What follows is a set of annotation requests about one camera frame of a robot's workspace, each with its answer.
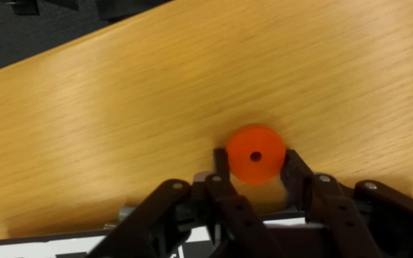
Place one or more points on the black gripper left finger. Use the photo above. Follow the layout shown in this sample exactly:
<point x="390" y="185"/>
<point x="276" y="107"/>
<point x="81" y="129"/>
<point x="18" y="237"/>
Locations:
<point x="225" y="201"/>

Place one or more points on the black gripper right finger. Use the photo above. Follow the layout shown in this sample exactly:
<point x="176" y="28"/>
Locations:
<point x="321" y="201"/>

